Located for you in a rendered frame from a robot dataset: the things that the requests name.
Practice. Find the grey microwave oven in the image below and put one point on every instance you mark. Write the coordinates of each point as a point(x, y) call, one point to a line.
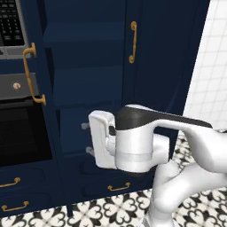
point(10, 26)

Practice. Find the round oven knob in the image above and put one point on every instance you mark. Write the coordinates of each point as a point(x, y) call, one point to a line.
point(17, 85)

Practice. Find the black oven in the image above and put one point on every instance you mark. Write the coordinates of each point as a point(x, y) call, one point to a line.
point(20, 130)

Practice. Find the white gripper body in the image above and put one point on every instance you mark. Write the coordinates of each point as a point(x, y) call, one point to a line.
point(99, 139)

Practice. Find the navy drawer front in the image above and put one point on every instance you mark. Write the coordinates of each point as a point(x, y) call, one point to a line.
point(32, 178)
point(85, 168)
point(97, 189)
point(38, 204)

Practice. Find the navy cabinet door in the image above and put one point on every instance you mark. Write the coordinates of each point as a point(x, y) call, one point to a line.
point(165, 59)
point(47, 124)

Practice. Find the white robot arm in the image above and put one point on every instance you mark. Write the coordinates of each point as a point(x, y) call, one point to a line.
point(189, 147)

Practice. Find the navy cabinet with shelves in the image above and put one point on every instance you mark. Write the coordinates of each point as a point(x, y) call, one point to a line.
point(85, 59)

